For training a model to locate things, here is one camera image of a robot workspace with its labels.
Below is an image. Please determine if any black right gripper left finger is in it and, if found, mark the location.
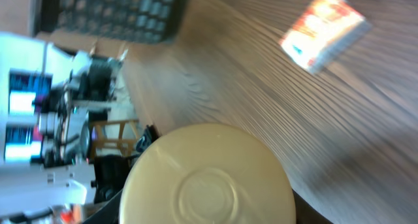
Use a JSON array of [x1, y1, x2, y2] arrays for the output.
[[82, 190, 122, 224]]

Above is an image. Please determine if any white floral tube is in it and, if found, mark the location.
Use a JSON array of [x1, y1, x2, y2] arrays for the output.
[[119, 123, 297, 224]]

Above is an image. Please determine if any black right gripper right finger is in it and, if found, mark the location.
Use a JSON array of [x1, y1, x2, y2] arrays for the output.
[[293, 190, 332, 224]]

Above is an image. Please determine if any small orange box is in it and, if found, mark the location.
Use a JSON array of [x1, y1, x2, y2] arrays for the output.
[[279, 0, 370, 74]]

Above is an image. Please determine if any background lab equipment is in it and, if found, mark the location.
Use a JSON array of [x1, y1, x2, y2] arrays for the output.
[[1, 32, 140, 223]]

